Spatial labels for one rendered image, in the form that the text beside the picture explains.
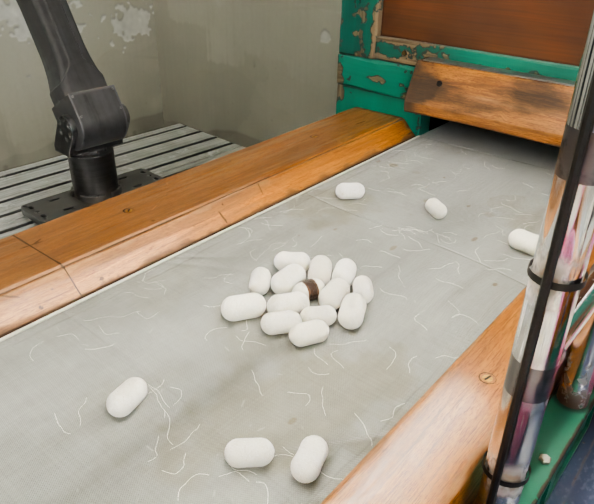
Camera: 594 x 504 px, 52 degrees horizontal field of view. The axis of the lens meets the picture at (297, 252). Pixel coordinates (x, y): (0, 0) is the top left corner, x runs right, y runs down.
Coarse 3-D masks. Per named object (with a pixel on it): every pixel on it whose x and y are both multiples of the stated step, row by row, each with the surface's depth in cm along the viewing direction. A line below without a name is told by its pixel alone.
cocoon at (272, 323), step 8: (272, 312) 50; (280, 312) 50; (288, 312) 50; (296, 312) 50; (264, 320) 49; (272, 320) 49; (280, 320) 49; (288, 320) 49; (296, 320) 50; (264, 328) 49; (272, 328) 49; (280, 328) 49; (288, 328) 50
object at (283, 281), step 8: (296, 264) 56; (280, 272) 55; (288, 272) 55; (296, 272) 55; (304, 272) 56; (272, 280) 55; (280, 280) 54; (288, 280) 54; (296, 280) 55; (304, 280) 56; (272, 288) 55; (280, 288) 54; (288, 288) 54
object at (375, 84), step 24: (360, 72) 96; (384, 72) 94; (408, 72) 91; (360, 96) 98; (384, 96) 95; (408, 120) 94; (432, 120) 99; (456, 144) 91; (480, 144) 91; (504, 144) 91; (528, 144) 91; (552, 168) 83
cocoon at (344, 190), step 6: (342, 186) 72; (348, 186) 72; (354, 186) 72; (360, 186) 72; (336, 192) 73; (342, 192) 72; (348, 192) 72; (354, 192) 72; (360, 192) 72; (342, 198) 73; (348, 198) 73; (354, 198) 73
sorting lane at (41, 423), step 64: (320, 192) 75; (384, 192) 75; (448, 192) 76; (512, 192) 76; (192, 256) 61; (256, 256) 61; (384, 256) 62; (448, 256) 62; (512, 256) 62; (64, 320) 52; (128, 320) 52; (192, 320) 52; (256, 320) 52; (384, 320) 52; (448, 320) 52; (0, 384) 45; (64, 384) 45; (192, 384) 45; (256, 384) 45; (320, 384) 45; (384, 384) 45; (0, 448) 40; (64, 448) 40; (128, 448) 40; (192, 448) 40
